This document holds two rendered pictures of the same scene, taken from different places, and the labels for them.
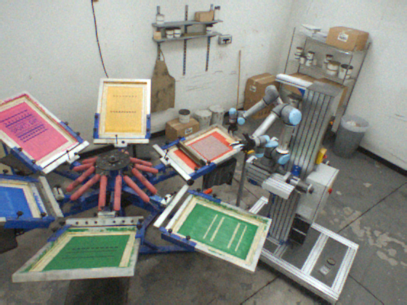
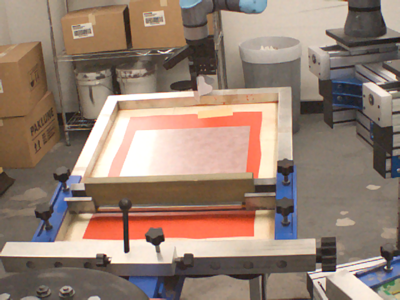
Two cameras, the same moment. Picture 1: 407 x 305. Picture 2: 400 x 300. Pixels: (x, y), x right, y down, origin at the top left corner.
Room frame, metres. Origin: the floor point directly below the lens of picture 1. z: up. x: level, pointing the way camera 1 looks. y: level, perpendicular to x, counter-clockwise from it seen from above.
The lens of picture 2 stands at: (1.53, 1.08, 1.78)
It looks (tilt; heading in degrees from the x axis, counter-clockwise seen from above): 22 degrees down; 319
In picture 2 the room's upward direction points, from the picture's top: 6 degrees counter-clockwise
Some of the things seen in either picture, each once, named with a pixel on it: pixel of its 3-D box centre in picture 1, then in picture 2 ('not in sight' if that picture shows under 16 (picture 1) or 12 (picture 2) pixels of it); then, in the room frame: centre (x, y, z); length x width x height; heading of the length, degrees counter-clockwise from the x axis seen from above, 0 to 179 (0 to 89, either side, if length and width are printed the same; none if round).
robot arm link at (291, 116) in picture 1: (285, 136); not in sight; (2.31, -0.68, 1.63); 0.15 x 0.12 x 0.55; 33
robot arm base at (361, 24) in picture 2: not in sight; (364, 18); (2.84, -0.88, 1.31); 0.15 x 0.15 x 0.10
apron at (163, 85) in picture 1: (160, 80); not in sight; (4.70, 0.82, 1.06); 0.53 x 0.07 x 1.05; 130
